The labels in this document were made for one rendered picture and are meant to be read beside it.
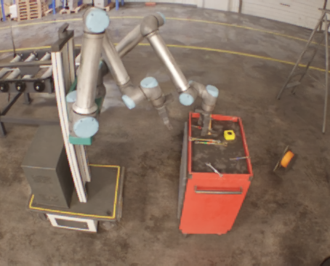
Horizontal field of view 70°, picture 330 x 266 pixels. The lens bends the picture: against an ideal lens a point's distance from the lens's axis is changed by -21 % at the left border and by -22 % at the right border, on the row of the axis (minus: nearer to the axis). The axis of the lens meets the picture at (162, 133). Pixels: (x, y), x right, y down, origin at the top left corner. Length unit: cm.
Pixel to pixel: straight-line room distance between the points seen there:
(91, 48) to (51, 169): 112
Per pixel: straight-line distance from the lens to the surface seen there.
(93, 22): 137
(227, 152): 223
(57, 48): 175
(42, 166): 225
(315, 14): 1330
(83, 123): 158
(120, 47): 214
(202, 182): 203
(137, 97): 165
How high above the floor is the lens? 233
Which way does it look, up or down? 38 degrees down
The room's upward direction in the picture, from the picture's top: 3 degrees clockwise
